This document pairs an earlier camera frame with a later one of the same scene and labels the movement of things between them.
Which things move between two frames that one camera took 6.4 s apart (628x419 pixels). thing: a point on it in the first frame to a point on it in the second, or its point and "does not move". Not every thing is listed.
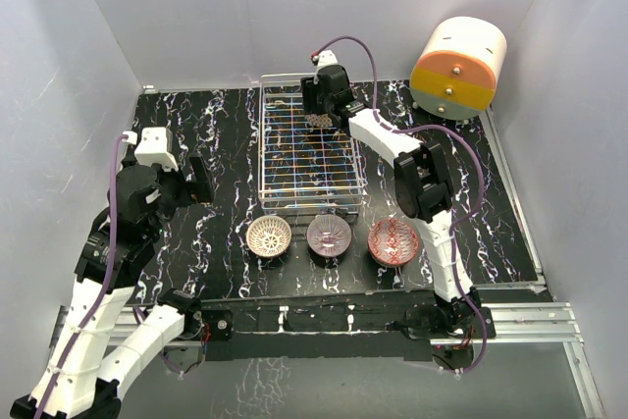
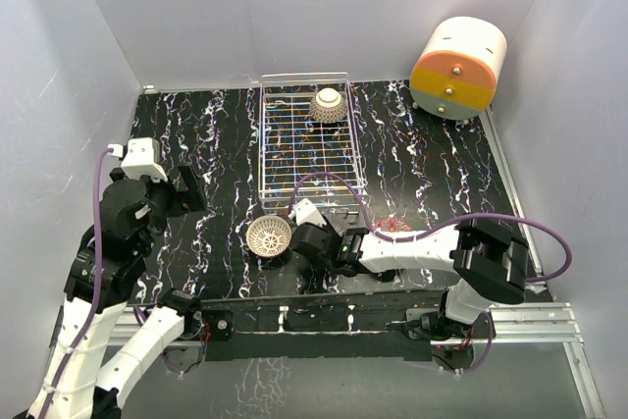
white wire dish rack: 302,170 does not move
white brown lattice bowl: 269,236 does not move
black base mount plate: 342,332 does not move
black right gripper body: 322,98 to 324,229
